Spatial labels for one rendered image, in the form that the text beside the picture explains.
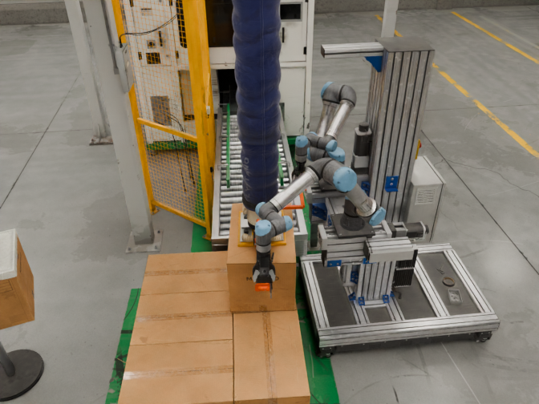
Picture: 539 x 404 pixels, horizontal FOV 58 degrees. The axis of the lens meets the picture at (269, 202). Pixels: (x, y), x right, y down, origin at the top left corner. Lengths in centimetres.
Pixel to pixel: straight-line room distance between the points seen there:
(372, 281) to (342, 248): 61
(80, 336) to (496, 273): 333
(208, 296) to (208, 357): 48
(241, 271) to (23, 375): 171
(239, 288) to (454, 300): 162
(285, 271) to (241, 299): 35
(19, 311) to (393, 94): 243
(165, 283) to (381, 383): 157
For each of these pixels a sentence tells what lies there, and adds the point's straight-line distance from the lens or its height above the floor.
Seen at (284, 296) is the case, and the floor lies 68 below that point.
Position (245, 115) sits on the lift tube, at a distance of 255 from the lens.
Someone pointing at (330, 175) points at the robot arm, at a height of 156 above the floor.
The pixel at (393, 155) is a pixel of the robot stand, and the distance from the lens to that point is 294.
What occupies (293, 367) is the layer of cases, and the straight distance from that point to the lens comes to 283.
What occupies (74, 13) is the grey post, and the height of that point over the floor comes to 153.
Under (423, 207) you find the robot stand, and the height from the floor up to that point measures 106.
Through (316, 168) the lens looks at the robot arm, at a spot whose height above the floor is 155.
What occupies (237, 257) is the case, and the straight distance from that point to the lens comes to 285.
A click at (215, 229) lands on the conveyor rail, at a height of 59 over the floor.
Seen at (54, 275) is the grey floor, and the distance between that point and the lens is 451.
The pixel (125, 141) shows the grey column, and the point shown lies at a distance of 398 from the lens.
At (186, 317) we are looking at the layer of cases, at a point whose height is 54.
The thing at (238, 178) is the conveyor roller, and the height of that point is 53.
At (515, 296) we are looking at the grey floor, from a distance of 437.
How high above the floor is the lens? 282
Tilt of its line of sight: 35 degrees down
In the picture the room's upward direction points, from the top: 1 degrees counter-clockwise
